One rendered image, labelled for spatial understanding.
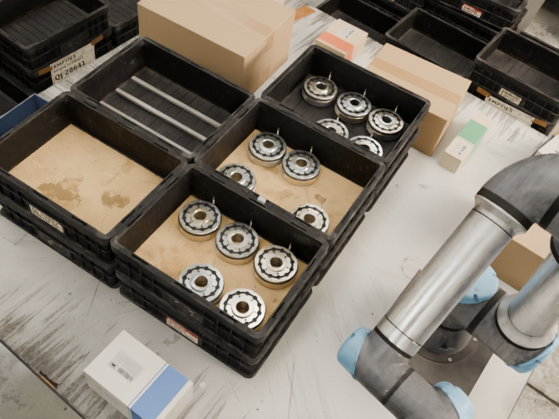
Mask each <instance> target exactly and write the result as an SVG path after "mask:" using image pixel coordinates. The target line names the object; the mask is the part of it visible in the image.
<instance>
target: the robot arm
mask: <svg viewBox="0 0 559 419"><path fill-rule="evenodd" d="M474 199H475V206H474V207H473V208H472V210H471V211H470V212H469V213H468V214H467V216H466V217H465V218H464V219H463V221H462V222H461V223H460V225H459V226H458V227H457V228H456V229H455V230H454V231H453V232H452V234H451V235H450V236H449V237H448V239H447V240H446V241H445V242H444V244H443V245H442V246H441V247H440V249H439V250H438V251H437V253H436V254H435V255H434V256H433V257H432V258H431V259H430V260H429V261H428V263H427V264H426V265H425V267H424V268H423V269H422V270H421V272H420V273H419V274H418V275H417V277H416V278H415V279H414V280H413V281H412V283H411V284H410V285H409V286H408V287H407V288H406V289H405V291H404V292H403V293H402V294H401V296H400V297H399V298H398V300H397V301H396V302H395V303H394V304H393V306H392V307H391V308H390V309H389V310H388V311H387V312H386V314H385V315H384V316H383V317H382V319H381V320H380V321H379V322H378V324H377V325H376V326H375V327H374V329H373V330H371V329H367V328H366V327H359V328H357V329H356V330H355V331H354V332H352V334H351V335H350V336H349V337H348V338H347V339H346V340H345V341H344V343H343V344H342V346H341V347H340V349H339V350H338V353H337V359H338V362H339V363H340V364H341V365H342V366H343V367H344V368H345V369H346V371H347V372H348V373H349V374H350V375H351V376H352V378H353V379H354V380H356V381H358V382H359V383H360V384H361V385H362V386H363V387H364V388H365V389H366V390H367V391H368V392H369V393H370V394H371V395H373V396H374V397H375V398H376V399H377V400H378V401H379V402H380V403H381V404H382V405H383V406H384V407H385V408H386V409H387V410H388V411H389V412H391V413H392V414H393V415H394V416H395V417H396V418H397V419H472V418H473V414H474V410H473V406H472V403H471V401H470V399H469V398H468V396H467V395H466V394H465V393H464V392H463V391H462V390H461V389H460V388H459V387H454V386H453V385H452V384H451V383H450V382H438V383H437V384H435V385H433V386H432V385H431V384H430V383H428V382H427V381H426V380H425V379H424V378H423V377H421V376H420V375H419V374H418V373H417V372H416V371H415V370H414V369H412V368H411V367H410V366H409V365H408V362H409V361H410V359H411V358H412V357H413V356H414V355H415V354H416V352H417V351H418V350H419V349H420V348H421V347H423V348H425V349H426V350H428V351H429V352H433V353H436V354H440V355H450V354H454V353H456V352H460V351H461V350H463V349H464V348H465V346H466V345H467V343H468V342H469V340H470V339H471V336H473V337H475V338H476V339H477V340H478V341H479V342H480V343H481V344H483V345H484V346H485V347H486V348H488V349H489V350H490V351H491V352H493V353H494V354H495V355H496V356H498V357H499V358H500V359H501V360H503V362H504V363H505V364H506V365H507V366H509V367H511V368H512V369H514V370H515V371H516V372H519V373H528V372H530V371H532V370H533V369H535V368H536V367H538V366H539V365H540V363H541V362H544V361H545V360H546V359H547V358H548V357H549V356H550V355H551V354H552V352H553V351H554V350H555V349H556V347H557V346H558V344H559V332H558V331H557V328H558V326H557V324H558V323H559V153H549V154H541V155H534V156H531V157H527V158H525V159H522V160H519V161H517V162H515V163H513V164H511V165H509V166H507V167H506V168H504V169H502V170H500V171H498V172H497V173H496V174H495V175H494V176H493V177H491V178H490V179H489V180H488V181H487V182H486V183H485V184H484V185H483V186H482V187H481V189H480V190H479V191H478V192H477V193H476V194H475V195H474ZM535 223H536V224H538V226H540V227H541V228H543V229H544V230H545V231H546V232H548V233H549V234H551V238H550V244H549V245H550V250H551V251H550V253H549V254H548V255H547V256H546V257H545V258H544V260H543V261H542V263H541V264H540V265H539V267H538V268H537V269H536V271H535V272H534V273H533V275H532V276H531V277H530V278H529V279H528V280H527V282H526V283H525V285H524V286H523V287H522V289H521V290H520V291H519V293H514V294H511V295H510V294H508V293H507V292H505V291H504V290H503V289H501V288H500V287H499V286H498V279H497V277H496V273H495V271H494V270H493V269H492V267H491V266H489V265H490V264H491V263H492V262H493V260H494V259H495V258H496V257H497V256H498V255H499V254H500V253H501V252H502V250H503V249H504V248H505V247H506V246H507V244H508V243H509V242H510V241H511V239H512V238H513V237H514V236H515V235H517V234H525V233H526V232H527V231H528V230H529V229H530V228H531V227H532V225H533V224H535Z"/></svg>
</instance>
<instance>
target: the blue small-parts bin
mask: <svg viewBox="0 0 559 419"><path fill-rule="evenodd" d="M48 102H49V101H47V100H46V99H44V98H42V97H41V96H39V95H38V94H36V93H34V94H32V95H31V96H30V97H28V98H27V99H26V100H25V101H23V102H21V103H20V104H18V105H17V106H15V107H14V108H12V109H11V110H10V111H9V112H7V113H6V114H4V115H3V116H1V117H0V137H1V136H2V135H4V134H5V133H7V132H8V131H10V130H11V129H12V128H13V127H14V126H16V125H17V124H19V123H20V122H22V121H23V120H25V119H26V118H27V117H29V116H30V115H31V114H32V113H34V112H35V111H37V110H38V109H40V108H41V107H42V106H44V105H46V104H47V103H48Z"/></svg>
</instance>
